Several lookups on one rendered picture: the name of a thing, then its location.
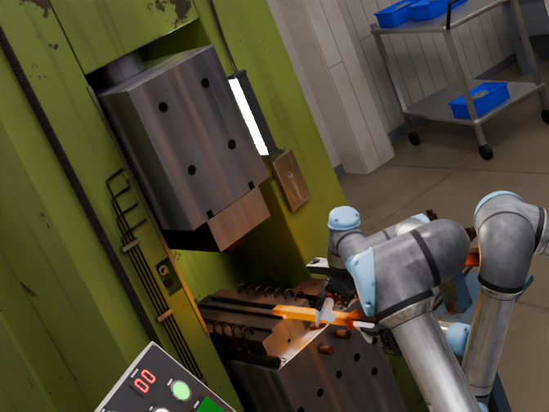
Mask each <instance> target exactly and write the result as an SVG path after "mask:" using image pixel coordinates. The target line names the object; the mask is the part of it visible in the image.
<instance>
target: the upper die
mask: <svg viewBox="0 0 549 412"><path fill-rule="evenodd" d="M269 216H270V213H269V210H268V208H267V207H266V203H265V201H264V199H263V197H262V195H261V192H260V190H259V188H258V186H256V187H254V188H250V191H249V192H248V193H246V194H245V195H243V196H242V197H240V198H239V199H237V200H236V201H234V202H233V203H232V204H231V205H229V206H228V207H226V208H224V209H223V210H222V211H220V212H219V213H218V214H216V215H215V216H214V217H209V220H207V221H206V222H205V223H204V224H202V225H201V226H199V227H198V228H196V229H195V230H193V231H175V230H160V231H161V233H162V235H163V238H164V239H165V241H166V243H167V246H168V247H169V249H181V250H194V251H206V252H218V253H221V252H222V251H223V250H225V249H226V248H228V247H229V246H230V245H232V244H233V243H234V242H235V241H236V240H238V239H240V238H241V237H242V236H244V235H245V234H247V233H248V232H249V231H250V230H251V229H253V228H254V227H255V226H257V225H258V224H260V223H261V222H263V221H264V220H265V219H267V218H268V217H269Z"/></svg>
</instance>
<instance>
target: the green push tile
mask: <svg viewBox="0 0 549 412"><path fill-rule="evenodd" d="M195 412H225V411H224V410H223V409H222V408H221V407H220V406H218V405H217V404H216V403H215V402H213V401H212V400H211V399H210V398H209V397H207V396H206V397H205V398H204V399H203V401H202V402H201V404H200V406H199V407H198V409H197V410H196V411H195Z"/></svg>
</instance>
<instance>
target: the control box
mask: <svg viewBox="0 0 549 412"><path fill-rule="evenodd" d="M143 370H147V371H148V372H149V373H150V374H152V375H153V376H154V377H155V380H154V382H153V383H151V382H149V381H148V380H147V378H145V377H143V376H142V372H143ZM137 379H140V380H141V381H142V382H143V383H145V384H146V385H147V386H148V390H147V392H143V391H142V390H141V389H140V387H138V386H137V385H135V381H136V380H137ZM176 383H183V384H185V385H186V386H187V387H188V389H189V392H190V395H189V397H188V398H186V399H181V398H179V397H178V396H177V395H176V394H175V392H174V391H173V387H174V385H175V384H176ZM206 396H207V397H209V398H210V399H211V400H212V401H213V402H215V403H216V404H217V405H218V406H220V407H221V408H222V409H223V410H224V411H225V412H236V411H235V410H234V409H232V408H231V407H230V406H229V405H228V404H226V403H225V402H224V401H223V400H222V399H221V398H220V397H219V396H218V395H216V394H215V393H214V392H213V391H211V390H210V389H209V388H208V387H207V386H205V385H204V384H203V383H202V382H200V381H199V380H198V379H197V378H196V377H195V376H193V375H192V373H190V372H189V371H188V370H187V369H185V368H184V367H183V366H182V365H181V364H179V363H178V362H177V361H176V360H174V359H173V358H172V357H171V356H169V355H168V354H167V353H166V352H165V351H164V350H163V349H162V348H161V347H159V346H158V345H157V344H156V343H155V342H153V341H152V342H151V343H150V344H149V345H148V346H147V347H146V348H145V349H144V350H143V351H142V353H141V354H140V355H139V356H138V357H137V358H136V359H135V360H134V361H133V363H132V364H131V365H130V367H129V368H128V369H127V371H126V372H125V373H124V375H123V376H122V377H121V378H120V379H119V380H118V382H117V383H116V384H115V386H114V387H113V388H112V390H111V391H110V392H109V394H108V395H107V396H106V398H105V399H104V400H103V401H102V402H101V403H100V405H99V406H98V407H97V409H96V410H95V411H94V412H156V411H157V410H160V409H162V410H166V411H167V412H195V411H196V410H197V409H198V407H199V406H200V404H201V402H202V401H203V399H204V398H205V397H206Z"/></svg>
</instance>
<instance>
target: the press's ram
mask: <svg viewBox="0 0 549 412"><path fill-rule="evenodd" d="M142 62H143V64H144V66H145V68H144V69H143V70H142V71H140V72H139V73H137V74H134V75H132V76H131V77H129V78H126V79H124V80H123V81H121V82H118V83H115V84H113V85H110V86H108V87H104V88H101V89H95V87H94V85H93V84H92V85H91V88H92V90H93V92H94V93H95V95H96V98H97V100H98V102H99V104H100V107H101V109H102V110H103V112H104V114H105V117H106V118H107V120H108V123H109V125H110V127H111V129H112V131H113V133H114V135H115V137H116V139H117V141H118V144H119V146H120V148H121V150H122V152H123V154H124V156H125V158H126V160H127V162H128V165H129V167H130V169H131V170H132V173H133V175H134V177H135V179H136V181H137V183H138V185H139V187H140V189H141V192H142V194H143V196H144V197H145V200H146V202H147V204H148V205H149V208H150V211H151V212H152V214H153V216H154V219H155V221H156V222H157V224H158V227H159V229H160V230H175V231H193V230H195V229H196V228H198V227H199V226H201V225H202V224H204V223H205V222H206V221H207V220H209V217H214V216H215V215H216V214H218V213H219V212H220V211H222V210H223V209H224V208H226V207H228V206H229V205H231V204H232V203H233V202H234V201H236V200H237V199H239V198H240V197H242V196H243V195H245V194H246V193H248V192H249V191H250V188H254V187H256V186H258V185H259V184H261V183H262V182H263V181H264V180H266V179H267V178H268V177H269V175H268V172H267V171H266V167H265V165H264V163H263V161H262V159H261V156H260V154H259V151H258V149H257V146H256V144H255V141H254V140H253V138H252V134H251V133H250V130H249V128H248V125H247V123H246V121H245V118H244V116H243V113H242V111H241V109H240V107H239V103H238V102H237V100H236V97H235V95H234V92H233V90H232V88H231V86H230V82H229V80H228V78H227V76H226V74H225V71H224V69H223V67H222V64H221V62H220V59H219V57H218V55H217V53H216V49H215V47H214V46H213V45H208V46H205V47H199V48H195V49H192V50H188V51H182V52H178V53H175V54H171V55H168V56H162V57H159V58H155V59H152V60H146V61H142Z"/></svg>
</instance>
